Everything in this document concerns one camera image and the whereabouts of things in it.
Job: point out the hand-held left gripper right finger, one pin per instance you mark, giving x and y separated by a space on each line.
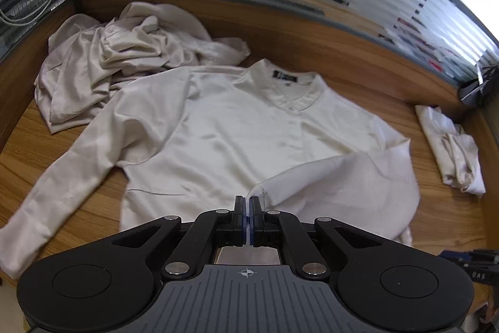
256 216

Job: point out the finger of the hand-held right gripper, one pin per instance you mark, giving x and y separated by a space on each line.
458 255

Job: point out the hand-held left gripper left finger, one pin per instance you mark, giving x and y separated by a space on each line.
237 216

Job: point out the cream long-sleeve shirt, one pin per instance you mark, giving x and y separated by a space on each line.
218 130

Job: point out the folded cream shirt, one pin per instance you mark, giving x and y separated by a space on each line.
456 153

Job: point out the dark grey pouch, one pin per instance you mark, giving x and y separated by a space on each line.
469 93

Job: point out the crumpled beige shirt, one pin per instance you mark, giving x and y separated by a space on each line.
117 56

